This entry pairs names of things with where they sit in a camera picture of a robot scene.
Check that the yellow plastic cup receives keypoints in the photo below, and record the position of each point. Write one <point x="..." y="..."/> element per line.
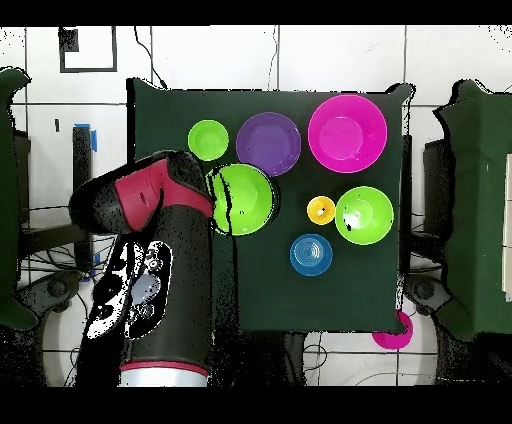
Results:
<point x="320" y="211"/>

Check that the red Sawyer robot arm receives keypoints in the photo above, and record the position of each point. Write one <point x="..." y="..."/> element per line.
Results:
<point x="180" y="260"/>

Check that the purple plastic bowl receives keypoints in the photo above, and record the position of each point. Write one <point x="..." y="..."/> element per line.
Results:
<point x="268" y="140"/>

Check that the blue plastic bowl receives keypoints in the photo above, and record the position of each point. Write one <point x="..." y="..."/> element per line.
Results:
<point x="311" y="266"/>

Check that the small green plastic bowl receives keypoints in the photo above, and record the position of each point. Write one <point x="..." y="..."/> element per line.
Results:
<point x="208" y="140"/>

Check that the large pink plastic bowl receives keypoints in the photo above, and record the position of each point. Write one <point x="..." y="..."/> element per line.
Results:
<point x="347" y="134"/>

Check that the dark green tablecloth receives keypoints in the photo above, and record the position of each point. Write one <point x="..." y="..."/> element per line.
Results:
<point x="352" y="288"/>

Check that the black chair base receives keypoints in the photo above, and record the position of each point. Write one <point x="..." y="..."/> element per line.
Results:
<point x="58" y="288"/>
<point x="426" y="292"/>

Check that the pink bowl on floor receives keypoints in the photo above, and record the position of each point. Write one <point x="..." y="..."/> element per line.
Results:
<point x="394" y="342"/>

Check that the green cloth covered side table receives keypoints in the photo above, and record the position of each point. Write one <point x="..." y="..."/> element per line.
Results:
<point x="480" y="240"/>
<point x="8" y="200"/>

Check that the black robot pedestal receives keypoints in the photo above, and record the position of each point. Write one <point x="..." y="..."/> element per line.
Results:
<point x="294" y="360"/>

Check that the dark square frame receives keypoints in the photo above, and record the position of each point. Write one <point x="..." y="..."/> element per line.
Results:
<point x="114" y="52"/>

